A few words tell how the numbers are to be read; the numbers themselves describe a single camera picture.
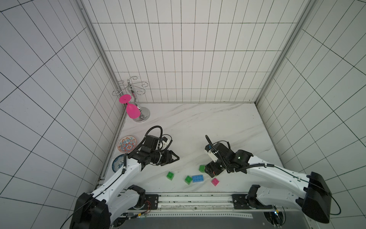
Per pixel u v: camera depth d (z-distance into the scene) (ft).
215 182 2.56
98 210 1.25
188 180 2.54
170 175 2.57
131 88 2.99
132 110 3.01
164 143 2.44
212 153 2.04
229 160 1.91
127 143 3.10
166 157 2.25
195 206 2.38
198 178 2.62
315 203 1.25
